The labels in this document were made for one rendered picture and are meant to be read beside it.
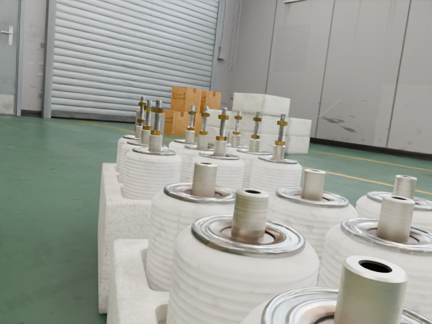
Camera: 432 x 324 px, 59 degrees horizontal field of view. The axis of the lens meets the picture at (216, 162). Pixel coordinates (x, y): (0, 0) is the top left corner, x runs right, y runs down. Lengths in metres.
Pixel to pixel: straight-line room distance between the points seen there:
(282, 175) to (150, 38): 6.18
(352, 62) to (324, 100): 0.73
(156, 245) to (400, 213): 0.20
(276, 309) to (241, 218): 0.09
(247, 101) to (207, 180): 3.28
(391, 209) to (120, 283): 0.22
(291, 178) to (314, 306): 0.54
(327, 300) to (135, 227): 0.46
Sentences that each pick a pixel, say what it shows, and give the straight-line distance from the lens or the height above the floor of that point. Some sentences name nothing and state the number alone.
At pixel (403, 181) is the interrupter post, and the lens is 0.47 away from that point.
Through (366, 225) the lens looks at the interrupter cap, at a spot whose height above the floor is 0.25.
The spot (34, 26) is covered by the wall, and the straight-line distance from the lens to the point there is 6.06.
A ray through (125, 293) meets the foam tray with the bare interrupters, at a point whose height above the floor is 0.18.
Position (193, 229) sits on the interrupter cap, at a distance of 0.25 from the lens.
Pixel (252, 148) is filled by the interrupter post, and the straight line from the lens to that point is 0.83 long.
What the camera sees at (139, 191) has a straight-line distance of 0.63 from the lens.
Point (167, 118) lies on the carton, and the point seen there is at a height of 0.20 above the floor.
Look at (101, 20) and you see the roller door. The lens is 6.38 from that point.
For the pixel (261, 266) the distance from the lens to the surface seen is 0.22.
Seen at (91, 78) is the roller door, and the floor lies 0.64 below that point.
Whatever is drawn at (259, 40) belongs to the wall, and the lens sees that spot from 7.68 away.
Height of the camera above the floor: 0.33
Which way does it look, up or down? 7 degrees down
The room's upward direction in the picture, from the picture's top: 6 degrees clockwise
